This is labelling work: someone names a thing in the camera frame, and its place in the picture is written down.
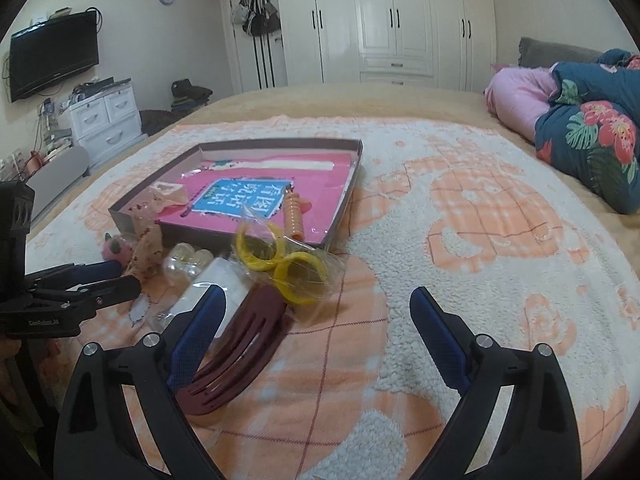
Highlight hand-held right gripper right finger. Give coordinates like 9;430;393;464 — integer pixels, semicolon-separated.
409;286;583;480

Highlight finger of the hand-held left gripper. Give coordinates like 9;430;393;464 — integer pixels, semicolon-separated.
24;261;124;289
30;275;142;312

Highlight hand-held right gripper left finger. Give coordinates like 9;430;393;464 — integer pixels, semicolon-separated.
52;284;228;480

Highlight maroon hair clip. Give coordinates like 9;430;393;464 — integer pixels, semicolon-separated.
175;284;292;417

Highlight white card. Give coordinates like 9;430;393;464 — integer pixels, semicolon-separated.
177;256;252;323

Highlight yellow bangles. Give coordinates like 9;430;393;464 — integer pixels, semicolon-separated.
232;216;346;328

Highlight shallow cardboard box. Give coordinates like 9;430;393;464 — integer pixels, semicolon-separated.
108;139;364;252

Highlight white curved panel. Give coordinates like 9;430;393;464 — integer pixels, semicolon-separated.
29;147;91;219

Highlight white drawer cabinet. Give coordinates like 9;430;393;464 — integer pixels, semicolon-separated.
67;80;144;169

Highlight black bag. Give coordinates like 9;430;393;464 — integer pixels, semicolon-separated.
170;79;212;111

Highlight black flat television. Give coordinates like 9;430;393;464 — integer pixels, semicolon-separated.
9;10;99;104

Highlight pink pillow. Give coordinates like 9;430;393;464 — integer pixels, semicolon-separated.
484;66;562;142

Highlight floral dark quilt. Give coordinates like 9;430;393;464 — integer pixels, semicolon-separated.
534;49;640;216

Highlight white door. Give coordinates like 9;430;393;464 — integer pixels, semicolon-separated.
220;0;289;97

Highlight grey headboard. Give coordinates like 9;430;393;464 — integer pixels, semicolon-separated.
517;36;609;69

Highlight hanging bags on door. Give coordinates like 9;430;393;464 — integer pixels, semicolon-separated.
231;0;282;37

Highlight white wardrobe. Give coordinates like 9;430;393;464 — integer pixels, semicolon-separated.
274;0;499;94

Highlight orange spiral hair tie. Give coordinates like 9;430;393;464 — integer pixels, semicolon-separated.
281;194;309;242

